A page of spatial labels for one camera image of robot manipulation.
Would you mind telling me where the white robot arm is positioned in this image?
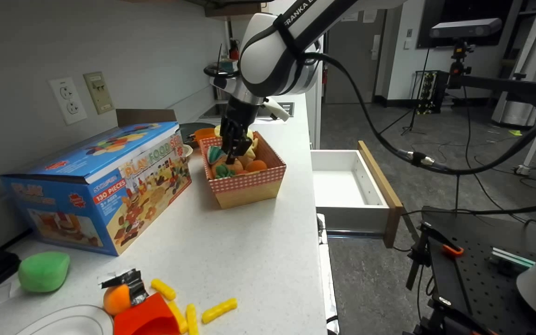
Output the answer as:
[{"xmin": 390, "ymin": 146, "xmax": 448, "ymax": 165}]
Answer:
[{"xmin": 204, "ymin": 0, "xmax": 405, "ymax": 159}]

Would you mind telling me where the red fries holder toy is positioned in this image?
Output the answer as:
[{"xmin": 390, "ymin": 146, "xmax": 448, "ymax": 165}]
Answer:
[{"xmin": 113, "ymin": 293, "xmax": 180, "ymax": 335}]

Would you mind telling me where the white wall outlet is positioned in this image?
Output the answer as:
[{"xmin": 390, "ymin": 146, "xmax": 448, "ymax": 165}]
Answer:
[{"xmin": 49, "ymin": 76, "xmax": 87, "ymax": 124}]

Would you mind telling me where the white plate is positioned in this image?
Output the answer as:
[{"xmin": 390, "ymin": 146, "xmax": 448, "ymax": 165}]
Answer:
[{"xmin": 16, "ymin": 304, "xmax": 113, "ymax": 335}]

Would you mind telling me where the black perforated breadboard plate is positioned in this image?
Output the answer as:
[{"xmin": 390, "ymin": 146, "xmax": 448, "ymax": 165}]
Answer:
[{"xmin": 420, "ymin": 206, "xmax": 536, "ymax": 335}]

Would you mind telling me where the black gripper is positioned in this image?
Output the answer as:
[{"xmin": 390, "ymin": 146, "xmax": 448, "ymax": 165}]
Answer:
[{"xmin": 219, "ymin": 96, "xmax": 256, "ymax": 163}]

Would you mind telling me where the blue toy food box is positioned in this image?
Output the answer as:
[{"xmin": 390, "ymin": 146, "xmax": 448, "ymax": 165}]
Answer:
[{"xmin": 0, "ymin": 120, "xmax": 191, "ymax": 254}]

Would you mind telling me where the orange black clamp left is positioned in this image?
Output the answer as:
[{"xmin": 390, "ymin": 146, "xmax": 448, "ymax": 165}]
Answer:
[{"xmin": 420, "ymin": 221, "xmax": 464, "ymax": 258}]

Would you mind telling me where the yellow toy fry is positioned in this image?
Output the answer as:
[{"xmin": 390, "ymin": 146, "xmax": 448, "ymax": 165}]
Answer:
[{"xmin": 200, "ymin": 297, "xmax": 237, "ymax": 323}]

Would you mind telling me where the red checkered cardboard basket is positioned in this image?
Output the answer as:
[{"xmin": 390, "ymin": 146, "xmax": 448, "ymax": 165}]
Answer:
[{"xmin": 198, "ymin": 131, "xmax": 286, "ymax": 208}]

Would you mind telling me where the black camera on stand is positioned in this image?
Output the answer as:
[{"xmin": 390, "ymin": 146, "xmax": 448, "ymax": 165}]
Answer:
[{"xmin": 427, "ymin": 16, "xmax": 536, "ymax": 113}]

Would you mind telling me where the orange toy fruit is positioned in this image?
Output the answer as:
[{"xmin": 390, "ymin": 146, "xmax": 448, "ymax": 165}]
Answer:
[{"xmin": 101, "ymin": 284, "xmax": 131, "ymax": 316}]

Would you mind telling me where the beige wall switch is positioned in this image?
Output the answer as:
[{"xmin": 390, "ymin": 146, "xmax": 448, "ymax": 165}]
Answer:
[{"xmin": 83, "ymin": 70, "xmax": 113, "ymax": 113}]

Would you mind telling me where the green sponge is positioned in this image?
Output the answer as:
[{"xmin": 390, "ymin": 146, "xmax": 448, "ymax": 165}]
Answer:
[{"xmin": 18, "ymin": 250, "xmax": 70, "ymax": 293}]

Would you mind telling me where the black cable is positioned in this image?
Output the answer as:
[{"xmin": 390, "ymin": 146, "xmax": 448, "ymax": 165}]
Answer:
[{"xmin": 302, "ymin": 51, "xmax": 536, "ymax": 176}]

